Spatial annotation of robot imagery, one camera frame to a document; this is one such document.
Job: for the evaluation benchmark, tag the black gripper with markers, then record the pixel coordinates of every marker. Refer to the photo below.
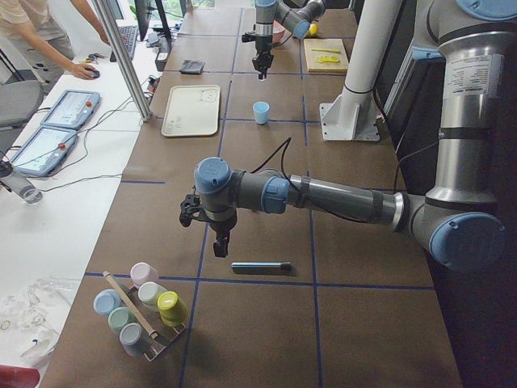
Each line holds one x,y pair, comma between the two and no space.
221,229
262,48

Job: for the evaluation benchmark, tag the steel muddler black tip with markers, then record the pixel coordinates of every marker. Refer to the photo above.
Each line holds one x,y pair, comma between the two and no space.
260,267

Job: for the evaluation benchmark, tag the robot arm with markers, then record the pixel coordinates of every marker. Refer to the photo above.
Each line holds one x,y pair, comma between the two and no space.
454,221
297,21

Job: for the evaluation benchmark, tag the light blue cup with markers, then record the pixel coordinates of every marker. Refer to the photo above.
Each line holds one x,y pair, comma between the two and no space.
261,112

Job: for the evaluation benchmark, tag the pink bowl with ice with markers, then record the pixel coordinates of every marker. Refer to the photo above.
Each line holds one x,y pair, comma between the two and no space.
278,32

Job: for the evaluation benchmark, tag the yellow green cup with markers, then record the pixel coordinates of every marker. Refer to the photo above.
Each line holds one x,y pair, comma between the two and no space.
171,308

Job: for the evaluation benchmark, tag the pink cup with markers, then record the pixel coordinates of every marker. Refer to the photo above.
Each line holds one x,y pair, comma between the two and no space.
143,272

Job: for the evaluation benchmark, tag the white cup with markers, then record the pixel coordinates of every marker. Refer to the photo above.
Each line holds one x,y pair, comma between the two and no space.
149,293

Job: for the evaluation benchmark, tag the metal cup rack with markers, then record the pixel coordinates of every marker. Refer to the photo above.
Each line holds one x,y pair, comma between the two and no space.
167,336

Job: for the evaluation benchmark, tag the mint green cup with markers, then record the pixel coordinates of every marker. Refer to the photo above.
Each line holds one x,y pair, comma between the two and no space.
119,318

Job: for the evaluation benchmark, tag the blue cup in rack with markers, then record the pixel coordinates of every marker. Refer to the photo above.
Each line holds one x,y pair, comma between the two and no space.
106,301

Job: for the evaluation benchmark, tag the grey cup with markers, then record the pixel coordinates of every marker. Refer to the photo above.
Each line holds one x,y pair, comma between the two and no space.
134,340

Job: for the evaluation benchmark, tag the wooden cutting board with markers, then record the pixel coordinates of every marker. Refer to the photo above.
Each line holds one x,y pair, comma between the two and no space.
325,55

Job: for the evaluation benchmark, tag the yellow lemon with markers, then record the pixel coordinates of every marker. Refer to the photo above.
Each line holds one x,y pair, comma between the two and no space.
313,29

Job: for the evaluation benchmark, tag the cream bear tray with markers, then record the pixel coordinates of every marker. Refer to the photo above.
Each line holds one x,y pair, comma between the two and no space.
192,111

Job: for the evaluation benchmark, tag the computer monitor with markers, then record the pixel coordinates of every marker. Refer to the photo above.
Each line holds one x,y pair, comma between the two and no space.
143,12

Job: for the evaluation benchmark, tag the black keyboard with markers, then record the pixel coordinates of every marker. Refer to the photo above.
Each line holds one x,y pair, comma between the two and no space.
129,36

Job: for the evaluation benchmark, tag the upper teach pendant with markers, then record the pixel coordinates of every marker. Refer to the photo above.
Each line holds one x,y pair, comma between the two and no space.
72,110

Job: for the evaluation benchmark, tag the teach pendant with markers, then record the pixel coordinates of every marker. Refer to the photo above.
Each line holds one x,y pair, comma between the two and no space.
72,110
44,151

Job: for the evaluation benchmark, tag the crumpled plastic bags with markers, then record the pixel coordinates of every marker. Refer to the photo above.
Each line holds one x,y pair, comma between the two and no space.
32,320

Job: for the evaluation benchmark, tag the lower teach pendant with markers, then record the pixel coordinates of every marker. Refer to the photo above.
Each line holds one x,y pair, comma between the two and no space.
44,151

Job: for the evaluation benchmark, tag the clear water bottle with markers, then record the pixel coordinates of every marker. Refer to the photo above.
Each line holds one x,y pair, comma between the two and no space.
15,182

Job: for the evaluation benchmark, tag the person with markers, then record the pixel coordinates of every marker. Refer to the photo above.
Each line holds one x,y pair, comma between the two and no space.
46,47

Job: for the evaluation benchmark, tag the office chair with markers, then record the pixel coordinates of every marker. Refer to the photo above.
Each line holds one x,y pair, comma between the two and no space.
20,97

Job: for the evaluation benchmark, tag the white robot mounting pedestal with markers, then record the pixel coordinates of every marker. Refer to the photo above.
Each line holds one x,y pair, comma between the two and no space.
352,115

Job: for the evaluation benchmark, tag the wooden rack handle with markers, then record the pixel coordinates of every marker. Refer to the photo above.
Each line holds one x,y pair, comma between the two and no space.
115,284

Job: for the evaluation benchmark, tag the aluminium frame post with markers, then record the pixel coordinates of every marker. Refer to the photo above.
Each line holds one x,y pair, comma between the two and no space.
124,62

